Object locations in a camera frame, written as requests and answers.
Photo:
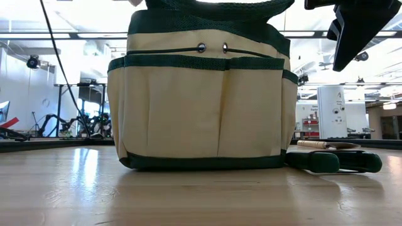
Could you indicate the shelf with red bins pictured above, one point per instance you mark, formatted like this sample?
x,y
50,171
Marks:
x,y
311,124

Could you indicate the black background robot arms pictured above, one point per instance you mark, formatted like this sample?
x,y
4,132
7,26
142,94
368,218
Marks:
x,y
94,125

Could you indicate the black metal rack table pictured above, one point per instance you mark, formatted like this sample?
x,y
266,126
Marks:
x,y
59,106

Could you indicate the black ceiling camera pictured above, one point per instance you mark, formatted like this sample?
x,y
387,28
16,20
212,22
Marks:
x,y
361,56
33,62

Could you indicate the white pillar with dials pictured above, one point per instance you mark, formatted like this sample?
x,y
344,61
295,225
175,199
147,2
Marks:
x,y
332,113

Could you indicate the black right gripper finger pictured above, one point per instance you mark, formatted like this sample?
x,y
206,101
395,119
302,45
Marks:
x,y
361,28
317,3

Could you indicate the glowing ceiling lamp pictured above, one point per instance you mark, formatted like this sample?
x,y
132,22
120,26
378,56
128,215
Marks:
x,y
389,106

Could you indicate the beige green-trimmed gardening bag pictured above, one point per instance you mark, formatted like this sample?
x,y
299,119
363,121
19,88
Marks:
x,y
201,110

